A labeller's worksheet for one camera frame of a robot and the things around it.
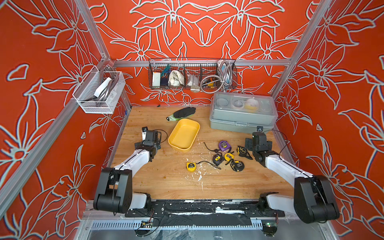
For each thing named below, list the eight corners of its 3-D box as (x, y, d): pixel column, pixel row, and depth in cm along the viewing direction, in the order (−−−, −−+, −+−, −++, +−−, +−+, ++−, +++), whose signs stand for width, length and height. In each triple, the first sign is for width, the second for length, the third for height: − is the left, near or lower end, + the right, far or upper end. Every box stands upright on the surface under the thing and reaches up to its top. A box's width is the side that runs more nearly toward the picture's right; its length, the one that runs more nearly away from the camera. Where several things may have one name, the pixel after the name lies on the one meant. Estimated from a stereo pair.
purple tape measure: (221, 152, 95) (222, 150, 93) (216, 144, 99) (217, 142, 97) (230, 148, 97) (231, 146, 95) (225, 140, 100) (226, 138, 98)
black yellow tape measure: (231, 171, 87) (232, 170, 85) (229, 161, 91) (230, 160, 89) (244, 171, 87) (245, 170, 85) (242, 161, 91) (243, 160, 89)
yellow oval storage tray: (165, 147, 98) (164, 142, 94) (181, 121, 112) (181, 116, 108) (188, 156, 94) (188, 152, 89) (202, 128, 108) (202, 123, 103)
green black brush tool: (169, 124, 111) (168, 122, 109) (165, 116, 116) (164, 114, 114) (197, 112, 118) (197, 111, 116) (192, 106, 123) (192, 104, 121)
